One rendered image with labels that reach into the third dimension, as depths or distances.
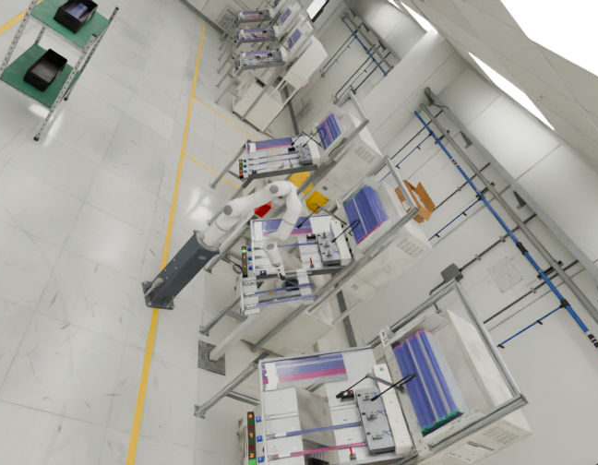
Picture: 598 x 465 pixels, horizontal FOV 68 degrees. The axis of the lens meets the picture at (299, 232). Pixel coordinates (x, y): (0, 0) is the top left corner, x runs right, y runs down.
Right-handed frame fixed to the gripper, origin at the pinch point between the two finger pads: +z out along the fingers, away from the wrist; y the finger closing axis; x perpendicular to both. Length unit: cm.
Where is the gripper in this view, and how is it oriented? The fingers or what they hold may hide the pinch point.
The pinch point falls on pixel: (282, 277)
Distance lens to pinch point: 318.9
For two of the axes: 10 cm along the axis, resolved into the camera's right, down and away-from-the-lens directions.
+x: -9.6, 2.8, 0.5
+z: 2.4, 7.1, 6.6
